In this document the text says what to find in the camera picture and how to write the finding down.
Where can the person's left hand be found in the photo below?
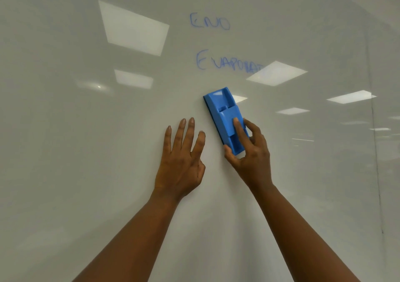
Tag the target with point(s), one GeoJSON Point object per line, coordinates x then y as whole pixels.
{"type": "Point", "coordinates": [178, 169]}

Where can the person's right hand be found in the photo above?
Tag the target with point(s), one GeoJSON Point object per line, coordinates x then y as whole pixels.
{"type": "Point", "coordinates": [253, 163]}

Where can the person's left middle finger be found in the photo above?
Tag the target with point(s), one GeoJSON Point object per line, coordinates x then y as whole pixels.
{"type": "Point", "coordinates": [188, 134]}

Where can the person's right thumb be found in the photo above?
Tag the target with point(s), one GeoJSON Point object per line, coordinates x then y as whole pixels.
{"type": "Point", "coordinates": [232, 156]}

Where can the person's left thumb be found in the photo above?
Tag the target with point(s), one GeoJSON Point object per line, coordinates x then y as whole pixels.
{"type": "Point", "coordinates": [201, 170]}

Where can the person's right middle finger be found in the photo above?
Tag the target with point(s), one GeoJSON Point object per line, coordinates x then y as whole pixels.
{"type": "Point", "coordinates": [253, 130]}

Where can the person's left little finger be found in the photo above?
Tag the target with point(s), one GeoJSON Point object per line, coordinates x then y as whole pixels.
{"type": "Point", "coordinates": [167, 141]}

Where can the blue whiteboard eraser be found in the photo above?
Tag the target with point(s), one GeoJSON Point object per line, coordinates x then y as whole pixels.
{"type": "Point", "coordinates": [223, 113]}

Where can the person's right forearm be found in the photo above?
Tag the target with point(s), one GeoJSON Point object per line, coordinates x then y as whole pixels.
{"type": "Point", "coordinates": [297, 238]}

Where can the person's left forearm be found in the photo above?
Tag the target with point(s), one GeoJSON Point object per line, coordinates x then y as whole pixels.
{"type": "Point", "coordinates": [134, 241]}

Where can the white whiteboard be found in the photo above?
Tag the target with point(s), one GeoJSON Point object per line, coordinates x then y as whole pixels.
{"type": "Point", "coordinates": [93, 134]}

